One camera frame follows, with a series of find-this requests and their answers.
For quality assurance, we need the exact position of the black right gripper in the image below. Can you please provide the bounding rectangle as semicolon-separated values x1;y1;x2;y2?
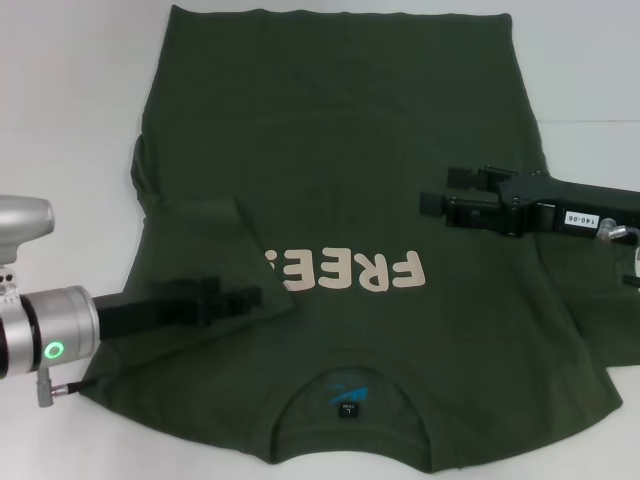
418;165;640;238

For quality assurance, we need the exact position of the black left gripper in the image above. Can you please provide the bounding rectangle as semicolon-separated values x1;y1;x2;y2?
89;290;264;342

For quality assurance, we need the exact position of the left arm cable with plug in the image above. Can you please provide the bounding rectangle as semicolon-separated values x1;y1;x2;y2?
34;366;96;409

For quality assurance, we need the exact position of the silver vented wrist camera box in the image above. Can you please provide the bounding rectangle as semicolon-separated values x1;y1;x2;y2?
0;196;56;261

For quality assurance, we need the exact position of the dark green FREE t-shirt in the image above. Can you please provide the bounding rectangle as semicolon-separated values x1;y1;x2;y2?
79;3;626;480

